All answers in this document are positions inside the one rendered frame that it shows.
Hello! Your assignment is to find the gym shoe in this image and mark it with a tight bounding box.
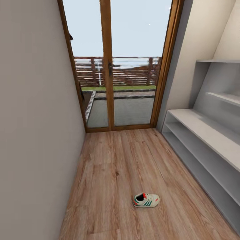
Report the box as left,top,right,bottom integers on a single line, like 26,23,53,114
133,193,160,208

